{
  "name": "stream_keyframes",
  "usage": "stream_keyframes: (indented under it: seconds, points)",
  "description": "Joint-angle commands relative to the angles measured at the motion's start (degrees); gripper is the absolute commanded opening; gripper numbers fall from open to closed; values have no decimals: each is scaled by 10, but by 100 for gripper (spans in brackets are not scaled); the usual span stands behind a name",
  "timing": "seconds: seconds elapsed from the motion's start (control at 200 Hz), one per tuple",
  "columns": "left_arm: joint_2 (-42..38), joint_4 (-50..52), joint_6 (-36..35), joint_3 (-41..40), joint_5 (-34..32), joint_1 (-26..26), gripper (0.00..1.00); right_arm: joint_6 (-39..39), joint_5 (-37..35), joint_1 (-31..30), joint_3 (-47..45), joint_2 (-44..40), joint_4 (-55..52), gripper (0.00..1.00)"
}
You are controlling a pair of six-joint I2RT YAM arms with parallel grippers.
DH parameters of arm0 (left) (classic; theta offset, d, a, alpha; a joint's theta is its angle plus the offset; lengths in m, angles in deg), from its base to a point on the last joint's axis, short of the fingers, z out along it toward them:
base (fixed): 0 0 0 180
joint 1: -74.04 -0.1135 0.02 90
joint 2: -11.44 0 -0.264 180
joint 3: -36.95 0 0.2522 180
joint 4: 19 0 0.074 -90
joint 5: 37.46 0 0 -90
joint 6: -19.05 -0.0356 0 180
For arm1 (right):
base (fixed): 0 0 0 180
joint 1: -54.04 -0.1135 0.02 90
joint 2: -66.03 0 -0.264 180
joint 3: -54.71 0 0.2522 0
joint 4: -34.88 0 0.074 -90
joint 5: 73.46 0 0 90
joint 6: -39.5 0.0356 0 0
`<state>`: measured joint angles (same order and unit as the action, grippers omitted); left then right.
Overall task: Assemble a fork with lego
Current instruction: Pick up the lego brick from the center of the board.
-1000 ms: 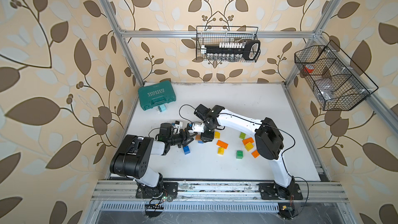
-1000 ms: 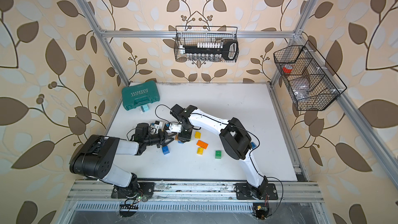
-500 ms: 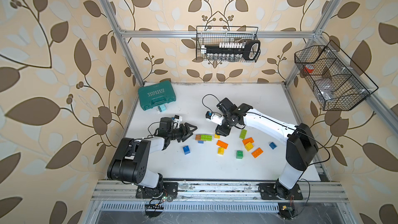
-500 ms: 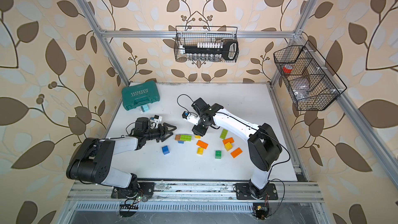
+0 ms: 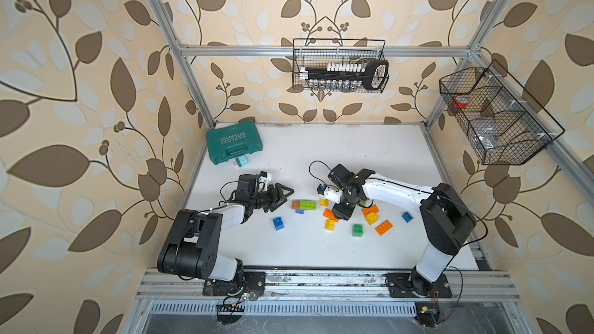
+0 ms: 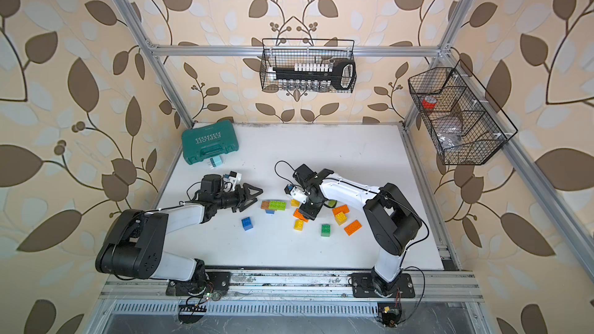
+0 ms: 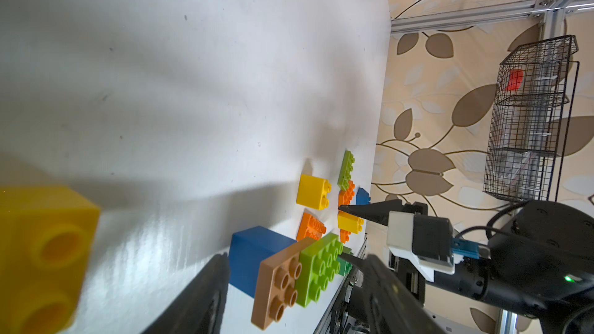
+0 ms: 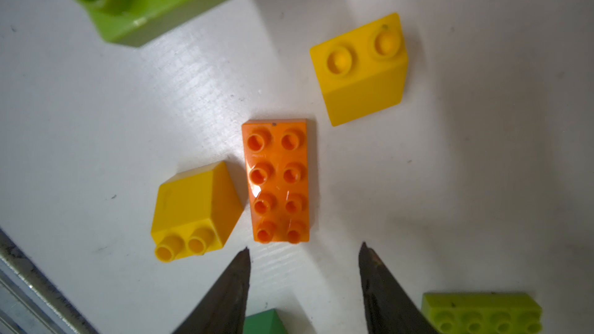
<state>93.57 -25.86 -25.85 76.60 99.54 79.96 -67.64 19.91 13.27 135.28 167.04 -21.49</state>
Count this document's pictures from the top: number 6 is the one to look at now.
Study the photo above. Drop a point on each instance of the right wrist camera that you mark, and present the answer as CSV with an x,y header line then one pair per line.
x,y
301,174

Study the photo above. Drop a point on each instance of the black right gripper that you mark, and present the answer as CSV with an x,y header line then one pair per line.
x,y
307,212

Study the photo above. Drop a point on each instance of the aluminium frame corner post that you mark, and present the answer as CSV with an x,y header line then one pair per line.
x,y
135,28
440,54

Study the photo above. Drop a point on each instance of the aluminium frame corner post right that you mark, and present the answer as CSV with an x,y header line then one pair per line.
x,y
440,54

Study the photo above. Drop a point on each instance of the orange lego brick long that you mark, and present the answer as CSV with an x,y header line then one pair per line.
x,y
298,215

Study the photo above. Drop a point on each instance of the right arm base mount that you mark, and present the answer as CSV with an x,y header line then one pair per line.
x,y
381,285

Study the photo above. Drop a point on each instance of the yellow lego brick right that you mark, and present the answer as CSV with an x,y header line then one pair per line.
x,y
340,218

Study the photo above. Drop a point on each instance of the small teal white box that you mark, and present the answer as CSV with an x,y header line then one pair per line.
x,y
216,161

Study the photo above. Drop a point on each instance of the yellow lego brick centre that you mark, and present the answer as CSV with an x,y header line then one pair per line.
x,y
298,225

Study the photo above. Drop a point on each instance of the lime green lego brick long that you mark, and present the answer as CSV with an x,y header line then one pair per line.
x,y
277,205

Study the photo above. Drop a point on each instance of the small electronics board right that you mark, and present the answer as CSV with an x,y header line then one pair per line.
x,y
390,315

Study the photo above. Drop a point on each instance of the blue lego brick loose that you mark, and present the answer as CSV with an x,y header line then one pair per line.
x,y
247,223

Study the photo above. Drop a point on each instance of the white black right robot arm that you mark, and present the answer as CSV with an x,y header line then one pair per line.
x,y
392,219

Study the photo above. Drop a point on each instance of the black white socket set rail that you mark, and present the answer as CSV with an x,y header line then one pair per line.
x,y
340,75

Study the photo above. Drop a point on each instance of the orange lego brick right upper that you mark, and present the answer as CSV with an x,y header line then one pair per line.
x,y
342,209

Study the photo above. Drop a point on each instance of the aluminium frame corner post left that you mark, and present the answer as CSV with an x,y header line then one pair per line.
x,y
135,28

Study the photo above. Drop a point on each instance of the clear plastic bag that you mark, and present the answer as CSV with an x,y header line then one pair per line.
x,y
449,131

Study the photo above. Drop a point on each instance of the green plastic tool case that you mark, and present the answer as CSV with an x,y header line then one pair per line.
x,y
209,141

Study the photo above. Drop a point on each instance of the orange lego brick right lower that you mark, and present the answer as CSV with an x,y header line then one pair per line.
x,y
353,227

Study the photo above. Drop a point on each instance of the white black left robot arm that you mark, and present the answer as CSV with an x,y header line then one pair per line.
x,y
134,245

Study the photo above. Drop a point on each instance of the green lego brick square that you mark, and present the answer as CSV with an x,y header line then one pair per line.
x,y
325,230

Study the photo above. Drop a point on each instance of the black wire basket back wall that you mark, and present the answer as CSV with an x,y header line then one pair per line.
x,y
287,52

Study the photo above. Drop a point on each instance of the black wire basket wall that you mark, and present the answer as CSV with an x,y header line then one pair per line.
x,y
486,127
287,52

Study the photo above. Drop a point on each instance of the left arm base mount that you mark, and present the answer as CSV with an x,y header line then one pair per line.
x,y
204,283

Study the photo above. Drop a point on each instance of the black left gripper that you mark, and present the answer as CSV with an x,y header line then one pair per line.
x,y
239,197

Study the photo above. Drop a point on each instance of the black wire basket right wall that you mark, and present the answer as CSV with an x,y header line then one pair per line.
x,y
486,127

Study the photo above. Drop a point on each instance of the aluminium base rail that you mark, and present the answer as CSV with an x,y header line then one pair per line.
x,y
290,285

